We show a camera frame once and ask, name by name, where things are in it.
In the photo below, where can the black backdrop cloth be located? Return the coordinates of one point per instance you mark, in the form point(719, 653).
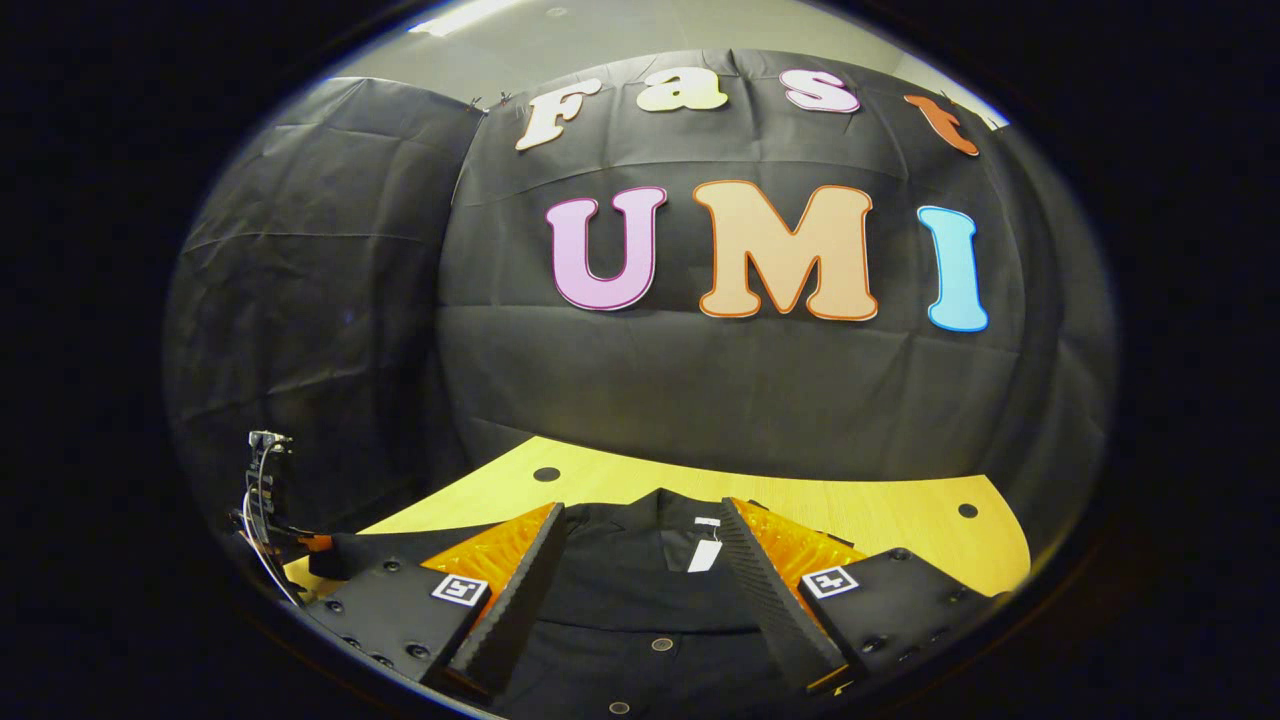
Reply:
point(700, 390)

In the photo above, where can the ceiling light panel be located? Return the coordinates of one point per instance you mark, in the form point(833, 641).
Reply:
point(460, 18)

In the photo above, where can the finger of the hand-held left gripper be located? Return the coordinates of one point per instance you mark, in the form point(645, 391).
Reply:
point(318, 543)

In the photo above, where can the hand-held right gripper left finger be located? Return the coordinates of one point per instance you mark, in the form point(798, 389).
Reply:
point(520, 600)

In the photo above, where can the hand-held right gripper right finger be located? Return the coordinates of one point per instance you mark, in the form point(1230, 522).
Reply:
point(770, 590)

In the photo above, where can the black button shirt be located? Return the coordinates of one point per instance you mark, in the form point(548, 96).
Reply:
point(630, 590)

